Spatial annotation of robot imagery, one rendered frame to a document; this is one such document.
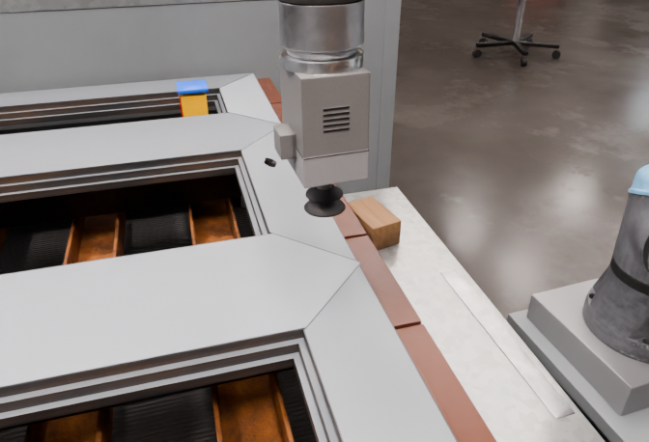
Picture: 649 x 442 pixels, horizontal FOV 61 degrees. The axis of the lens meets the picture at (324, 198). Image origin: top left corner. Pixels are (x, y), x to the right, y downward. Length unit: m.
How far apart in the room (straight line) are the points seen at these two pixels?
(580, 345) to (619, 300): 0.08
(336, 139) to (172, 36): 0.89
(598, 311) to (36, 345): 0.66
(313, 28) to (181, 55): 0.90
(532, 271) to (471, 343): 1.37
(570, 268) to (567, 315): 1.41
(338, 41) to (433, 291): 0.52
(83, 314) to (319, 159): 0.30
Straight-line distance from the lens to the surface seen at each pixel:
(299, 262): 0.66
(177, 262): 0.68
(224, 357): 0.57
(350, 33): 0.48
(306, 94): 0.48
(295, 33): 0.48
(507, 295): 2.04
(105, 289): 0.67
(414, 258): 0.97
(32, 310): 0.67
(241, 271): 0.65
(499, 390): 0.78
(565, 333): 0.83
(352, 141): 0.50
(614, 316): 0.80
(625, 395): 0.78
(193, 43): 1.35
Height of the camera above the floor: 1.24
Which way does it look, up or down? 30 degrees down
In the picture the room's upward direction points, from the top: straight up
